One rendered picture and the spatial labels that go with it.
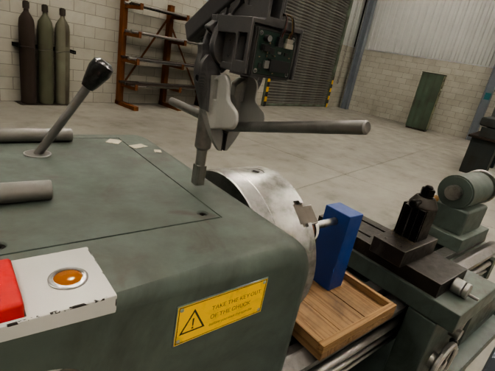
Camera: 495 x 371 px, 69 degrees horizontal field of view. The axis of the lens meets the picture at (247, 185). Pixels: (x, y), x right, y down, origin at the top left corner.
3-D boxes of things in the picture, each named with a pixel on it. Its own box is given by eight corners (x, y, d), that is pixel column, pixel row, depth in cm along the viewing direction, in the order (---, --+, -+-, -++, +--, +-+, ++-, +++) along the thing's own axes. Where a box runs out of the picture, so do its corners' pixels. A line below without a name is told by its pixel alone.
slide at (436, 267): (435, 299, 96) (441, 285, 95) (315, 226, 126) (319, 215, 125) (462, 281, 108) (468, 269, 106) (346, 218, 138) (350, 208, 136)
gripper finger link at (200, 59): (195, 110, 41) (207, 26, 38) (188, 107, 42) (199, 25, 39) (229, 112, 44) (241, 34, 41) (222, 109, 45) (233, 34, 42)
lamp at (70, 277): (57, 295, 27) (57, 286, 27) (50, 280, 29) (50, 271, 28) (86, 288, 29) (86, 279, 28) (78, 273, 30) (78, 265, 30)
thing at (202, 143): (186, 181, 51) (197, 99, 47) (199, 179, 52) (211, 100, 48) (194, 187, 49) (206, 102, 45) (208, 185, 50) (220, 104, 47)
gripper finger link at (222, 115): (221, 163, 40) (235, 77, 37) (194, 147, 44) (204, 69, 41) (242, 162, 42) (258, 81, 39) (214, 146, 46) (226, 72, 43)
